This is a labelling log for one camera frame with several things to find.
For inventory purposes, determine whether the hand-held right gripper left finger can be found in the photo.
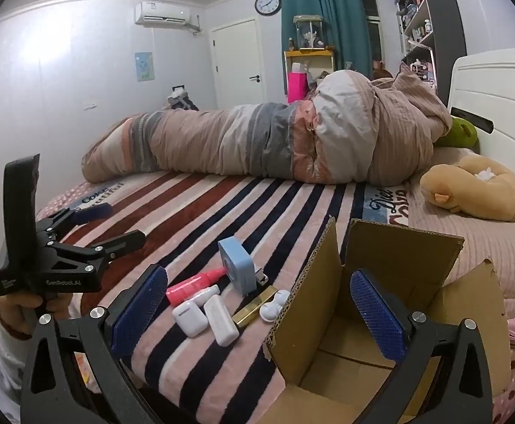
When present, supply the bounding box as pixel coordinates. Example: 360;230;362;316
20;264;170;424

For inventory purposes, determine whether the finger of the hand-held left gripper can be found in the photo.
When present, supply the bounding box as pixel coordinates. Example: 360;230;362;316
35;205;113;241
45;230;147;275

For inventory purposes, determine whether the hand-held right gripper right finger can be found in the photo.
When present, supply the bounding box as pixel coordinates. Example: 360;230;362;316
349;269;505;424

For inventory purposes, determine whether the white square earbud case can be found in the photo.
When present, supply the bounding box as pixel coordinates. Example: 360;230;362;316
172;300;209;340

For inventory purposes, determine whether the pink plastic bottle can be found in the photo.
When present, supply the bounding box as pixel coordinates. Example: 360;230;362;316
166;267;228;306

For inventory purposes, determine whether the small white bottle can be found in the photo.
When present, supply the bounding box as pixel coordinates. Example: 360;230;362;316
187;285;220;305

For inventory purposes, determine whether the brown cardboard box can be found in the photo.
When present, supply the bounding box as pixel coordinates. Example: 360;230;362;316
263;216;512;424

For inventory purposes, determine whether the white oblong case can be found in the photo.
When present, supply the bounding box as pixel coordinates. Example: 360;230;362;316
203;294;240;346

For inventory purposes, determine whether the white earphone holder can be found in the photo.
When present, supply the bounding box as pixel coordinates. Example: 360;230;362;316
258;289;291;321

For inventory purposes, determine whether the light blue square device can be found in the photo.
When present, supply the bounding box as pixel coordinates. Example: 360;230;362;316
217;236;270;296

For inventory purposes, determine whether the gold rectangular bar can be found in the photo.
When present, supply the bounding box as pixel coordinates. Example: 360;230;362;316
232;287;279;330

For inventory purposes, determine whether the person's left hand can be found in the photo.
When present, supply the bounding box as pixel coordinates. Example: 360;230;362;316
0;294;70;341

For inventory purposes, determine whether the striped printed blanket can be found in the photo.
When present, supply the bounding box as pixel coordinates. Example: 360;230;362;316
34;170;410;424

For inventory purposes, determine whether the pink ribbed bed sheet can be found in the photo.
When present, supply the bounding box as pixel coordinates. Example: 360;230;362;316
410;146;515;319

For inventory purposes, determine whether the grey black bag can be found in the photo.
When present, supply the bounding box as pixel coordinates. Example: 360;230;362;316
168;84;200;111

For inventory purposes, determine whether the tan plush toy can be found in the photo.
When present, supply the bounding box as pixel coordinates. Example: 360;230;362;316
419;154;515;222

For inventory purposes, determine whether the pink grey patchwork quilt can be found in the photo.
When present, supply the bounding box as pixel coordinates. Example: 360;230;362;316
81;62;455;186

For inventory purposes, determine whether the green plush toy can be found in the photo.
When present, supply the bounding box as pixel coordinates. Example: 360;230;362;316
434;117;479;148

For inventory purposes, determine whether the white door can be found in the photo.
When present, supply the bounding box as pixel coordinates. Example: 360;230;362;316
211;18;267;111

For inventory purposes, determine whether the white air conditioner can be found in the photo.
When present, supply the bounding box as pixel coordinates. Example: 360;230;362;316
134;1;192;27

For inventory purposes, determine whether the pink gift bag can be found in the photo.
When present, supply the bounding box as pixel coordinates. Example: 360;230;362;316
287;71;309;104

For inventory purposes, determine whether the white bed headboard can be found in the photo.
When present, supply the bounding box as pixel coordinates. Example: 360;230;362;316
446;48;515;173

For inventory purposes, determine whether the yellow shelf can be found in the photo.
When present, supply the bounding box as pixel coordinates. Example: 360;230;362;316
284;49;334;93

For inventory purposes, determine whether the glass display case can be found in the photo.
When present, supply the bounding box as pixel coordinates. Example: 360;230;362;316
293;14;327;50

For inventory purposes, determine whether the window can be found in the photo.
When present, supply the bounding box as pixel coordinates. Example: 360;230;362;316
359;0;382;63

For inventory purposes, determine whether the teal curtain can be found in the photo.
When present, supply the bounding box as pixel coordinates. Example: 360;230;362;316
281;0;370;76

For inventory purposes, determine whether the dark tall bookshelf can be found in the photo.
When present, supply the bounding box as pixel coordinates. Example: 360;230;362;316
394;0;468;98

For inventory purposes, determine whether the small blue wall poster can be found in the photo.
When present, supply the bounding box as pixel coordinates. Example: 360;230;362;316
135;52;154;82

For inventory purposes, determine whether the round wall clock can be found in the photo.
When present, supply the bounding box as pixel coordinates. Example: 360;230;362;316
254;0;282;16

